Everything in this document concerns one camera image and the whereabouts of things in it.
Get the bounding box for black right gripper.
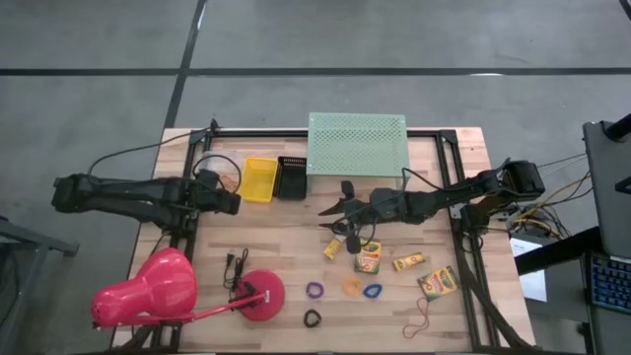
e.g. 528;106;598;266
317;179;410;253

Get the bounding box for small narrow Crayola crayon box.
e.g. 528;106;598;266
322;235;346;261
391;251;427;272

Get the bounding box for large Crayola crayon box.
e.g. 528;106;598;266
353;239;384;276

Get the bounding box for eight-count Crayola crayon box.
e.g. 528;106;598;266
416;265;460;302

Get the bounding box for red desk lamp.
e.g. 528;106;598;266
90;247;287;330

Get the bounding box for clear plastic bin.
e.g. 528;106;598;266
199;151;245;196

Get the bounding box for yellow plastic basket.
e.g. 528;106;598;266
240;156;280;204

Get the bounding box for black plastic basket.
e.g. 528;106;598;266
273;155;309;201

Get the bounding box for green perforated metal shelf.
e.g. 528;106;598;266
306;111;411;191

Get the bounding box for red rubber band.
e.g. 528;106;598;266
402;295;431;340

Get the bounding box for white paper sheet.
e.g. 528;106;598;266
510;237;548;303

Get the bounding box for gray metal cart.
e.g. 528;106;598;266
0;215;80;355

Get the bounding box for gray monitor back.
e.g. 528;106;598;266
583;113;631;258

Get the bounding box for blue-lit keyboard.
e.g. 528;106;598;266
590;253;631;315

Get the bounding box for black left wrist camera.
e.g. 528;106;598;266
196;169;221;191

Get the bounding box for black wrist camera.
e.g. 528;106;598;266
369;186;396;211
196;169;221;191

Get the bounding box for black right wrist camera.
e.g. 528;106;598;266
369;186;396;211

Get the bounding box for black left wrist camera cable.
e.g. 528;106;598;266
191;154;243;193

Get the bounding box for black lamp power cable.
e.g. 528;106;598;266
222;248;250;292

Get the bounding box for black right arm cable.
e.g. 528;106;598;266
330;167;445;248

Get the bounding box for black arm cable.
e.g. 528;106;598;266
330;167;445;248
87;119;218;178

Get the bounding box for black table frame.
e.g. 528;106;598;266
184;127;536;352

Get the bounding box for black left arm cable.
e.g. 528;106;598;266
87;119;218;178

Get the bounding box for yellow cable bundle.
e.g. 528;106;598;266
512;173;593;233

